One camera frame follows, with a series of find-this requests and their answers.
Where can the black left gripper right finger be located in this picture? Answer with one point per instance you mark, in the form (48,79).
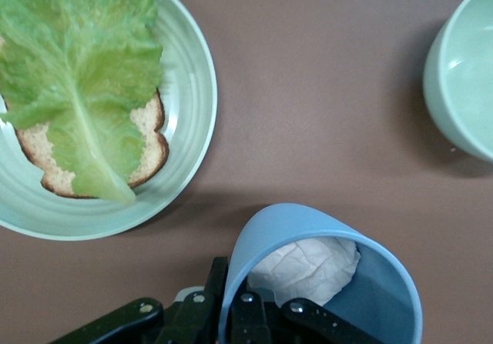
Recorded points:
(250,321)

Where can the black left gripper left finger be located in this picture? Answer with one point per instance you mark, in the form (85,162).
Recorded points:
(177,321)

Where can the crumpled white paper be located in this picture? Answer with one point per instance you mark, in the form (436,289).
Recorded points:
(308,267)

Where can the pale green bowl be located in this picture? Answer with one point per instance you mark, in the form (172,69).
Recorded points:
(470,71)

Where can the blue plastic cup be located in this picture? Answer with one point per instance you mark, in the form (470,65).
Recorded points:
(269,224)

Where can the pale green plate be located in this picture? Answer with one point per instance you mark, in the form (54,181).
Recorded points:
(186,128)

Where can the toasted bread slice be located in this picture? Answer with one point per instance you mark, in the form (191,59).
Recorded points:
(154,155)

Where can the green lettuce leaf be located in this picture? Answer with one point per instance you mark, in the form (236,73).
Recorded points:
(77,71)

